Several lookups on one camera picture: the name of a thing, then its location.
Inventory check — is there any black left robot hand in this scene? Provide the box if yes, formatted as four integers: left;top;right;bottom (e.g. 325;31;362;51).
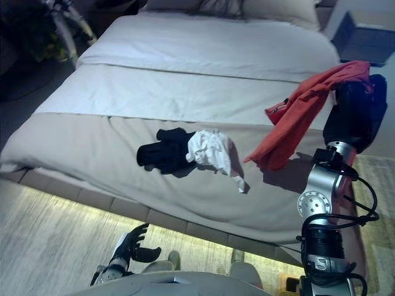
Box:
111;223;162;269

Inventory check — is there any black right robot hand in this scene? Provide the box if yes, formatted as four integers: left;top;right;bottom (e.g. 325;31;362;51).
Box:
322;73;388;155

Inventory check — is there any red garment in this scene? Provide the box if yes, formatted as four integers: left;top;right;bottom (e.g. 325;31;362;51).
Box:
243;60;375;172

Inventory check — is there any black garment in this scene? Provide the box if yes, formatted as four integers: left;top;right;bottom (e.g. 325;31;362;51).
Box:
136;128;197;175

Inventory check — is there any white garment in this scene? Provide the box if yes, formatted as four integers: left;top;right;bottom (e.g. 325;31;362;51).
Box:
185;129;249;195

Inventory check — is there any beige bed cover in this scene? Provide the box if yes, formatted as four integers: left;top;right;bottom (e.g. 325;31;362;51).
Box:
0;112;367;248

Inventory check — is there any brown laundry basket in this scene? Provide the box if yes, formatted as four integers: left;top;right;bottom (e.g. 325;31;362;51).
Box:
277;272;306;294

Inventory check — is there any grey robot torso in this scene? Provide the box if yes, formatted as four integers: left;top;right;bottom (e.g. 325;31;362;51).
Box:
65;270;274;296

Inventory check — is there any brown wooden nightstand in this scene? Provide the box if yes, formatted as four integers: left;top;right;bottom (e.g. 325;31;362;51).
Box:
331;10;395;68

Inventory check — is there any grey striped rug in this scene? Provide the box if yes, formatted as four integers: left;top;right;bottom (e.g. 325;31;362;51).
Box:
0;155;395;296

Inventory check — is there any robot right leg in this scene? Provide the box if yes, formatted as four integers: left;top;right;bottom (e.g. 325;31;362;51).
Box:
227;247;264;287

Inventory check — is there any beige pillow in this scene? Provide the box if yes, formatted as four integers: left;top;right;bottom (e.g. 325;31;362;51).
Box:
139;0;202;14
241;0;321;32

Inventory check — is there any white textured blanket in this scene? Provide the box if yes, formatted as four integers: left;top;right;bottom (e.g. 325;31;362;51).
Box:
33;64;338;128

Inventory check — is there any white duvet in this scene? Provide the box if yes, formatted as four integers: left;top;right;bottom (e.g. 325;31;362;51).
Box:
75;11;341;83

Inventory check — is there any patterned grey cushion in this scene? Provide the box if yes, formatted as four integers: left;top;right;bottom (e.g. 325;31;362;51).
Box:
196;0;247;20

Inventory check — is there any white humanoid robot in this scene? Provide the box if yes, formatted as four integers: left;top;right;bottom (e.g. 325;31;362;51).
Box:
39;0;98;63

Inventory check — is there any green plant in yellow pot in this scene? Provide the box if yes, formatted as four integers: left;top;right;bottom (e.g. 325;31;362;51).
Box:
17;4;71;63

